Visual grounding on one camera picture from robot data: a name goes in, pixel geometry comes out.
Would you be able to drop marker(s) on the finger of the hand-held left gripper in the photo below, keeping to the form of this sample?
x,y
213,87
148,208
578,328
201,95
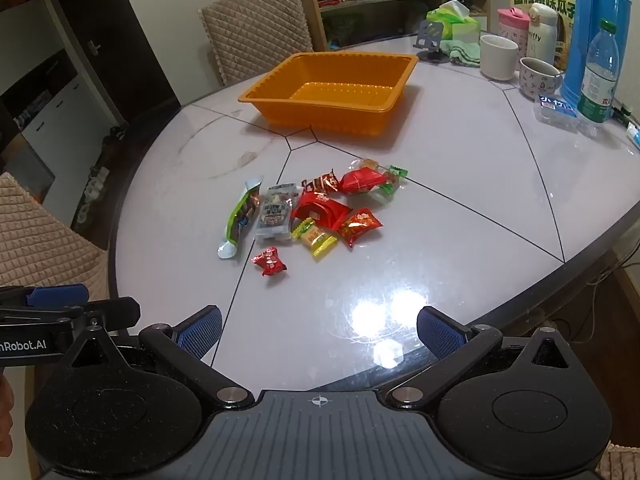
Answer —
x,y
55,295
115,312

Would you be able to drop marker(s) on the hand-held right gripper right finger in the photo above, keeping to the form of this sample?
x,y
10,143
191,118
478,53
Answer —
x,y
440,332

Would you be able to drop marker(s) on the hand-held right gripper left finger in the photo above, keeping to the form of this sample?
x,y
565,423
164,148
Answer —
x,y
200,332

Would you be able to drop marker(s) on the small red candy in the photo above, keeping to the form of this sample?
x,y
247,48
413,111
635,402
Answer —
x,y
270,261

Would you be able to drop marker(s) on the long green snack packet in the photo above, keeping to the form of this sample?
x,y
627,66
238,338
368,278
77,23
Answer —
x,y
242,215

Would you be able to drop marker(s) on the red orange printed snack packet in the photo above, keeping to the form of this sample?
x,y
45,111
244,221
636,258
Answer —
x,y
359,225

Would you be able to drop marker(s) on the grey snack packet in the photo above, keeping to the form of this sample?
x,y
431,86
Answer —
x,y
275,212

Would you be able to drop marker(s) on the yellow green snack packet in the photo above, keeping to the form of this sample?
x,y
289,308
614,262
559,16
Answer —
x,y
312,235

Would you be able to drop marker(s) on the green twist candy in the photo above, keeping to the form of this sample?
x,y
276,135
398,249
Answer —
x,y
392,176

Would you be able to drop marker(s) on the shiny red snack packet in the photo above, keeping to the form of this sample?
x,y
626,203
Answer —
x,y
360,181

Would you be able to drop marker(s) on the large red snack packet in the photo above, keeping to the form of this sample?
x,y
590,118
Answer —
x,y
320,210

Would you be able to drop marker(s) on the clear candy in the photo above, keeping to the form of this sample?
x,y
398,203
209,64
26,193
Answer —
x,y
371,164

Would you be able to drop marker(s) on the dark red wafer bar packet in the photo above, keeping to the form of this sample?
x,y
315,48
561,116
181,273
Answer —
x,y
320,182

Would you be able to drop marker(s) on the orange plastic tray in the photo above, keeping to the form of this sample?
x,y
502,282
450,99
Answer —
x,y
340,92

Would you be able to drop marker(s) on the white cabinet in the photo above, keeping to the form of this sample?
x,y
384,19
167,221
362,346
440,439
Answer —
x,y
50,120

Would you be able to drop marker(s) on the clear box with blue label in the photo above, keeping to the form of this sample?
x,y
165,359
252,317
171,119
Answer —
x,y
555,110

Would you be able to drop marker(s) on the dark door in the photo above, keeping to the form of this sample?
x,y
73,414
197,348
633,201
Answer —
x,y
125,50

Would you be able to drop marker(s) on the patterned mug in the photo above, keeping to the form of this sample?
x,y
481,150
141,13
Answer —
x,y
535,82

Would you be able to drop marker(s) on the white cup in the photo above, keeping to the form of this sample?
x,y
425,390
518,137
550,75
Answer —
x,y
497,60

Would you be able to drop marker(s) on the green cloth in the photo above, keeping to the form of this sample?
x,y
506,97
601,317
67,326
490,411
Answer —
x,y
465,52

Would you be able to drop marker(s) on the grey metal phone stand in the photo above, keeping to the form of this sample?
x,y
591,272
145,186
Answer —
x,y
430,32

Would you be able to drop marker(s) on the clear water bottle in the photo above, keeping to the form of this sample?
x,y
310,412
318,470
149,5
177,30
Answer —
x,y
597,75

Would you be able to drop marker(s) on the green tissue pack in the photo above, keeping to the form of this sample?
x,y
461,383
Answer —
x,y
450,22

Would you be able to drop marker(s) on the pink lidded cup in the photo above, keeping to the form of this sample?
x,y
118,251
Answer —
x,y
515,30

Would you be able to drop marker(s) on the white thermos bottle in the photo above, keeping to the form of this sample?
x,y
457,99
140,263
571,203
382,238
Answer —
x,y
542,35

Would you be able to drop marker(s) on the yellow green snack box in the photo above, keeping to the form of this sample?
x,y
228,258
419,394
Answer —
x,y
560,5

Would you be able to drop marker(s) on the blue thermos jug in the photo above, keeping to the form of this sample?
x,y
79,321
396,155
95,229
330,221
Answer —
x,y
585,10

